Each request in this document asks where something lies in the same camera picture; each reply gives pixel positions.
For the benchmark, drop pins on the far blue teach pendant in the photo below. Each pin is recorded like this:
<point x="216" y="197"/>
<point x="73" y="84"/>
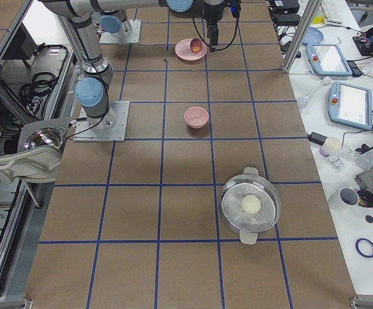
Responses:
<point x="327" y="60"/>

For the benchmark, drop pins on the light blue plate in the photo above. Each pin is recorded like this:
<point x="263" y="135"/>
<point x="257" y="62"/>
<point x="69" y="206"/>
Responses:
<point x="313" y="36"/>

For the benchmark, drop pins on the white lilac cup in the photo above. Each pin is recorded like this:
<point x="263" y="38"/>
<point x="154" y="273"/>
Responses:
<point x="330" y="145"/>

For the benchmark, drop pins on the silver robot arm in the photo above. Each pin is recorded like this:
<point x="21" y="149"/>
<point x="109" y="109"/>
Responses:
<point x="176" y="6"/>
<point x="92" y="90"/>

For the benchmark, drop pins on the near blue teach pendant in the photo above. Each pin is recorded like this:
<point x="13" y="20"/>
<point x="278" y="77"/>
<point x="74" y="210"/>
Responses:
<point x="350" y="105"/>

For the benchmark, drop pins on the pink plate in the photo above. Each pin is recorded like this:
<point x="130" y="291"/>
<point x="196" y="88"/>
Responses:
<point x="183" y="52"/>

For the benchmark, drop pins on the aluminium frame post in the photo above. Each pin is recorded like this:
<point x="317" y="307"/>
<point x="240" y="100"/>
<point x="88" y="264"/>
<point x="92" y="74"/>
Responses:
<point x="308" y="14"/>

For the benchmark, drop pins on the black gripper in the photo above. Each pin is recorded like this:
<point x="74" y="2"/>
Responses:
<point x="210" y="13"/>

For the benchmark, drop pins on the steel steamer pot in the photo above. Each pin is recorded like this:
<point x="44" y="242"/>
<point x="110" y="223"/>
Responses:
<point x="249" y="226"/>

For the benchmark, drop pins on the blue teach pendant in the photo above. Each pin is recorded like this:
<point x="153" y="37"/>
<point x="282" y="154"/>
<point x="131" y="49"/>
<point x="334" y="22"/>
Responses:
<point x="350" y="105"/>
<point x="327" y="60"/>

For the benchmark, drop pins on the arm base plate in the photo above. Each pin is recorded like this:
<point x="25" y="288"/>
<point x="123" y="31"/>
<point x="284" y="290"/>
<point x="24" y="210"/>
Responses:
<point x="112" y="128"/>
<point x="116" y="32"/>

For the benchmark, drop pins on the glass pot lid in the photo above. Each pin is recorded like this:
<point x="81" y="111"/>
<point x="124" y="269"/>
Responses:
<point x="46" y="136"/>

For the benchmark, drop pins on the red yellow apple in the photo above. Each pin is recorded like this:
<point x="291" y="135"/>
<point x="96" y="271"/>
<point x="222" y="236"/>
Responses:
<point x="196" y="45"/>

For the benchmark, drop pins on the black power adapter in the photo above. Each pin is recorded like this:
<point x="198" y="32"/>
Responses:
<point x="316" y="138"/>

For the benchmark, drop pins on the white steamed bun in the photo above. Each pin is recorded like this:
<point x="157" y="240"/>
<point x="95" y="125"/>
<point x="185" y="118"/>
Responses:
<point x="250" y="204"/>

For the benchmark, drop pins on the white mug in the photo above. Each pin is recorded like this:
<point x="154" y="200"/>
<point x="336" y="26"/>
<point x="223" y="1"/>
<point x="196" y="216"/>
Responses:
<point x="343" y="199"/>

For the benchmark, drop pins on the small pink bowl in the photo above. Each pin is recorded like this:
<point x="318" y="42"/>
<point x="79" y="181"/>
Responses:
<point x="196" y="117"/>

